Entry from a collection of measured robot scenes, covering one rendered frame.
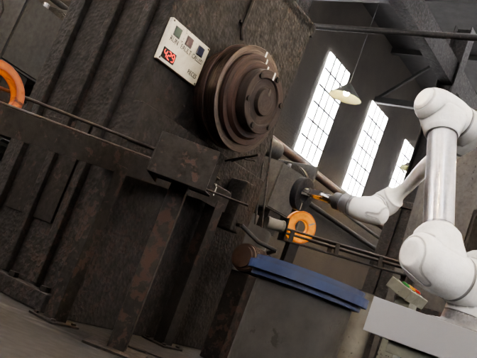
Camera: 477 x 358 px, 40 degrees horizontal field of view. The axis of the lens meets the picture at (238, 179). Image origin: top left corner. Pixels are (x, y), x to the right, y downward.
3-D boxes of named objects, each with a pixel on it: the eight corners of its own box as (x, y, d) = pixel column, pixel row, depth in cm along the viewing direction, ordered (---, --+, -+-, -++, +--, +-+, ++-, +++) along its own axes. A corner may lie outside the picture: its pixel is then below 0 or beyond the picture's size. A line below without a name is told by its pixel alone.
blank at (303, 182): (296, 172, 294) (302, 174, 292) (312, 180, 307) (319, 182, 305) (284, 205, 294) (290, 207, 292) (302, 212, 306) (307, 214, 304)
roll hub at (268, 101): (227, 116, 276) (250, 56, 280) (260, 142, 298) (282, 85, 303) (238, 118, 273) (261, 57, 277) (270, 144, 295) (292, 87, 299)
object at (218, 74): (187, 125, 273) (228, 23, 280) (245, 164, 310) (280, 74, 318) (199, 127, 269) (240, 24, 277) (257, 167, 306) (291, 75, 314)
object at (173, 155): (76, 343, 205) (162, 130, 216) (92, 336, 231) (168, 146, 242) (138, 366, 205) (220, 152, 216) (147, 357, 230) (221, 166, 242)
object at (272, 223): (262, 227, 312) (265, 215, 312) (279, 232, 314) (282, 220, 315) (267, 228, 306) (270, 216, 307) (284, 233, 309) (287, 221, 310)
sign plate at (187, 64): (153, 57, 263) (170, 16, 265) (191, 86, 283) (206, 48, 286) (157, 57, 261) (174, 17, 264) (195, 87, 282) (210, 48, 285)
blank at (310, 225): (287, 246, 314) (290, 247, 311) (280, 214, 314) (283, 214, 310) (316, 239, 319) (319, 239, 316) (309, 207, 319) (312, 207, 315)
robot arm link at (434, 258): (477, 296, 202) (428, 269, 193) (435, 306, 215) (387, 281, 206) (478, 99, 241) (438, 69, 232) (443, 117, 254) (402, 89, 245)
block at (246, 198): (211, 224, 304) (229, 176, 308) (221, 229, 311) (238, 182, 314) (229, 230, 298) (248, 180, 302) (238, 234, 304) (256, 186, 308)
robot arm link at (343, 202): (353, 219, 286) (341, 215, 290) (361, 199, 288) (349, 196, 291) (345, 212, 279) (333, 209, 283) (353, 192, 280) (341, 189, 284)
